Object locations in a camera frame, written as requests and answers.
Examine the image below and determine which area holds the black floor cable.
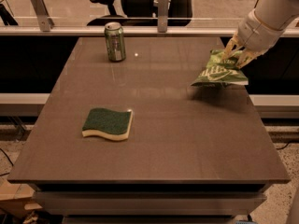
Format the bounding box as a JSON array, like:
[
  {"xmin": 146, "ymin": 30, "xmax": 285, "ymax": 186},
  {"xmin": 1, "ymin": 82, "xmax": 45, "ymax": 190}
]
[{"xmin": 0, "ymin": 147, "xmax": 15, "ymax": 177}]

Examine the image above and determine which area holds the metal bracket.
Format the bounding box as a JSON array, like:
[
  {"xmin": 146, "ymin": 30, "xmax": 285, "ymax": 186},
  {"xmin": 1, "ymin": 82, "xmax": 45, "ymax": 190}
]
[
  {"xmin": 30, "ymin": 0, "xmax": 54, "ymax": 32},
  {"xmin": 157, "ymin": 0, "xmax": 168, "ymax": 33}
]

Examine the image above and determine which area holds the metal window rail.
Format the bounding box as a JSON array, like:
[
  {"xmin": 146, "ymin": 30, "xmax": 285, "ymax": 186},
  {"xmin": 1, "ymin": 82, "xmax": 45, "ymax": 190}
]
[{"xmin": 0, "ymin": 26, "xmax": 299, "ymax": 37}]

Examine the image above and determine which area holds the green soda can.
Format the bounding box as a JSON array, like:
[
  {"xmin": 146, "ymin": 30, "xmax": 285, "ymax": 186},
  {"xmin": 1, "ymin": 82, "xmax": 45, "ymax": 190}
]
[{"xmin": 105, "ymin": 21, "xmax": 126, "ymax": 62}]

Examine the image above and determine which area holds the center metal bracket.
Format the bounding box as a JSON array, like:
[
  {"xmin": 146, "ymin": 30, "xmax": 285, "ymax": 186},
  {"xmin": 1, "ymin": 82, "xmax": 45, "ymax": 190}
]
[{"xmin": 157, "ymin": 0, "xmax": 168, "ymax": 33}]

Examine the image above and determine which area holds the green and yellow sponge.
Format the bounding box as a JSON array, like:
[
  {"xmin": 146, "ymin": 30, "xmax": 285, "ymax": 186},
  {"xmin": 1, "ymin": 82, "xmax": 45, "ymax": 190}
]
[{"xmin": 82, "ymin": 108, "xmax": 133, "ymax": 141}]

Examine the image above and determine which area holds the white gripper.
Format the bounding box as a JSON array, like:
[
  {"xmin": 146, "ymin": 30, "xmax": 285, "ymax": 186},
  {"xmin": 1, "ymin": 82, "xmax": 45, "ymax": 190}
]
[{"xmin": 222, "ymin": 10, "xmax": 283, "ymax": 69}]

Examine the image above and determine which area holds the left metal bracket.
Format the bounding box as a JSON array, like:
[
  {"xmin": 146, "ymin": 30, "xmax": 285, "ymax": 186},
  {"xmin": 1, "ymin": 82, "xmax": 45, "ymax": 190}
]
[{"xmin": 30, "ymin": 0, "xmax": 54, "ymax": 32}]

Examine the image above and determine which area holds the green jalapeno chip bag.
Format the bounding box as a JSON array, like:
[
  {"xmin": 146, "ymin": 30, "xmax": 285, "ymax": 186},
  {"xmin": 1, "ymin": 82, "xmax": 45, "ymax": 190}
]
[{"xmin": 192, "ymin": 49, "xmax": 249, "ymax": 87}]

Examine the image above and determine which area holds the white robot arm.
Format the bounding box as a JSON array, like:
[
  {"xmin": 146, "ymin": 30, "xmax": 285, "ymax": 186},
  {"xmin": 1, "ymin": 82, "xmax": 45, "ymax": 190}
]
[{"xmin": 222, "ymin": 0, "xmax": 299, "ymax": 68}]

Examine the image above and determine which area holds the black office chair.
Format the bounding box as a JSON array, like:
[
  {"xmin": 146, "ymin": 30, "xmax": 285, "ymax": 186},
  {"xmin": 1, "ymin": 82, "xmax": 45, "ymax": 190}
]
[{"xmin": 87, "ymin": 0, "xmax": 192, "ymax": 26}]

